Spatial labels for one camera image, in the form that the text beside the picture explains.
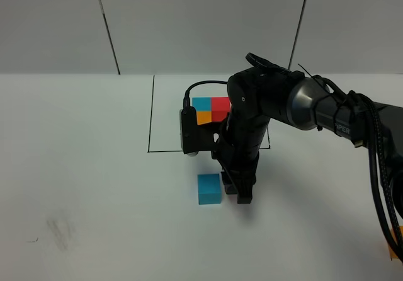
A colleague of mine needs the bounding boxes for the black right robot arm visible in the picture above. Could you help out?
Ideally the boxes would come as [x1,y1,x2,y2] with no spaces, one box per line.
[215,67,402,212]

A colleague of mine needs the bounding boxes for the black right braided cables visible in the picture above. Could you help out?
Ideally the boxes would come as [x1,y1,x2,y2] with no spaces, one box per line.
[183,52,403,256]

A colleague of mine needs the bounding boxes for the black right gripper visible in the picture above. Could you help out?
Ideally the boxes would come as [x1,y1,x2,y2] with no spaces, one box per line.
[212,117,270,204]

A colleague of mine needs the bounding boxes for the red template block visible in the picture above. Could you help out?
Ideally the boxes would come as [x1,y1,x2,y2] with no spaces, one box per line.
[211,97,231,122]

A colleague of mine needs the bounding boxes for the orange template block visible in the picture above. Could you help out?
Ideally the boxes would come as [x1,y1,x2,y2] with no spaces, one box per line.
[196,111,212,125]

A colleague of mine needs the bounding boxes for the blue template block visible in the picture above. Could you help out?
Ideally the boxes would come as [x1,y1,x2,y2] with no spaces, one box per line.
[191,97,212,112]

